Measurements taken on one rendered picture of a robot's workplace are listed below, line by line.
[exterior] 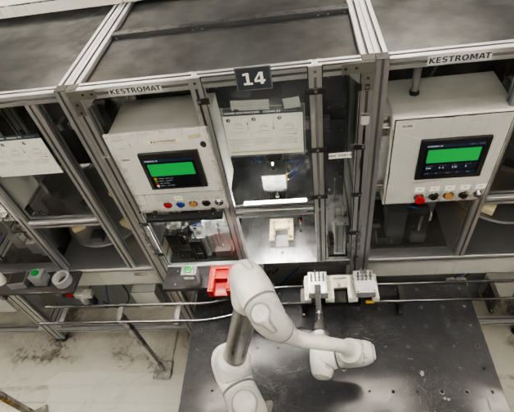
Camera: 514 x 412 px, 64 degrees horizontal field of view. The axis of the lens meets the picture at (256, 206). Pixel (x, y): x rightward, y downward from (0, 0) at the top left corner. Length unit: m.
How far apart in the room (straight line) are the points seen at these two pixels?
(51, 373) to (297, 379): 1.94
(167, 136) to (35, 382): 2.34
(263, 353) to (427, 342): 0.82
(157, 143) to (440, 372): 1.66
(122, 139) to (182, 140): 0.24
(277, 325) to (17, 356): 2.61
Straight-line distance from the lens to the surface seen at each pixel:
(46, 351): 3.58
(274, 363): 2.21
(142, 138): 1.68
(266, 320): 1.38
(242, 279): 1.49
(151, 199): 1.91
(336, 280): 2.19
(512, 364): 3.15
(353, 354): 1.84
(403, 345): 2.27
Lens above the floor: 2.72
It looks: 47 degrees down
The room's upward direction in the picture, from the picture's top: 11 degrees counter-clockwise
